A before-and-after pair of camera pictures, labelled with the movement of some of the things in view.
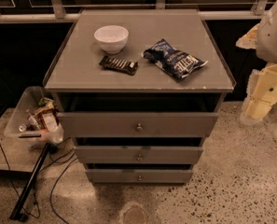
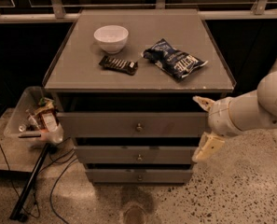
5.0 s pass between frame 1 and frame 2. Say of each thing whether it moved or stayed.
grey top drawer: stayed
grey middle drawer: stayed
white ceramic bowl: stayed
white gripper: moved
